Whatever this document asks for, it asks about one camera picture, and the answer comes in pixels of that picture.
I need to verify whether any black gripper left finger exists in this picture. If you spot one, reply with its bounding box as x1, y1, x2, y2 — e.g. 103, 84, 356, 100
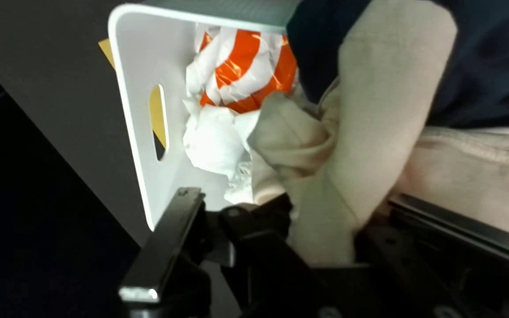
117, 185, 328, 318

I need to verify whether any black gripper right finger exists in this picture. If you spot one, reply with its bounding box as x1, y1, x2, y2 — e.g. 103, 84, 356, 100
352, 192, 509, 318

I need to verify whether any pink shirt with orange print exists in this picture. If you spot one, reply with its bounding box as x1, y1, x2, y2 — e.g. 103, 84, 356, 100
246, 0, 509, 268

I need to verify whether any white plastic basket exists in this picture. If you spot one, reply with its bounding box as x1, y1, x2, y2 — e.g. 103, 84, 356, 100
107, 1, 305, 233

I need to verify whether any orange and white cloth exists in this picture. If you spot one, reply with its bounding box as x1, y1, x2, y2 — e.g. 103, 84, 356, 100
181, 24, 301, 205

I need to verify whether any navy blue cloth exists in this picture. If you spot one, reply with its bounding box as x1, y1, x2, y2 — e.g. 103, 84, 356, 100
285, 0, 509, 130

